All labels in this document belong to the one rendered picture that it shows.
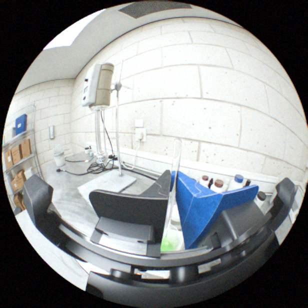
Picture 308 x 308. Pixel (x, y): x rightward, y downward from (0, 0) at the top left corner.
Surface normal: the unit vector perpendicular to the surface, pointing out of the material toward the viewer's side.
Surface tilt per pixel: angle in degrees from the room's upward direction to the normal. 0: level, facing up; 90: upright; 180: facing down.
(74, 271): 0
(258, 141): 90
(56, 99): 90
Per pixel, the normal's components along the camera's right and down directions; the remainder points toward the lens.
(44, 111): 0.87, 0.17
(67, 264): 0.02, -0.95
